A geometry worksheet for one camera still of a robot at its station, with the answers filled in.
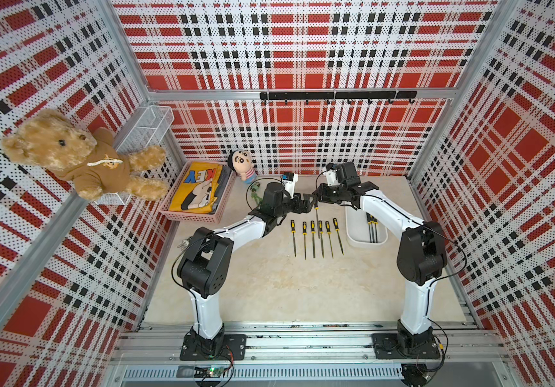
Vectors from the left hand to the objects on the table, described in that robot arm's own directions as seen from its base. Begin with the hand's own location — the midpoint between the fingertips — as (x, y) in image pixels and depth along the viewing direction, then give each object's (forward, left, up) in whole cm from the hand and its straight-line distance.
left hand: (312, 195), depth 90 cm
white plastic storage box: (-6, -20, -18) cm, 28 cm away
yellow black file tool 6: (-4, -12, -18) cm, 22 cm away
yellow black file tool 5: (-3, -7, -17) cm, 19 cm away
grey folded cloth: (+23, +40, -11) cm, 47 cm away
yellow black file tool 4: (-2, -5, -18) cm, 19 cm away
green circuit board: (-54, +36, -19) cm, 68 cm away
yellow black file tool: (+1, -3, -18) cm, 18 cm away
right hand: (+2, -2, -1) cm, 3 cm away
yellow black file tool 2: (-5, +7, -18) cm, 20 cm away
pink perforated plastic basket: (-1, +44, -13) cm, 46 cm away
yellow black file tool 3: (-3, +3, -17) cm, 18 cm away
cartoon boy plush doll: (+23, +31, -4) cm, 39 cm away
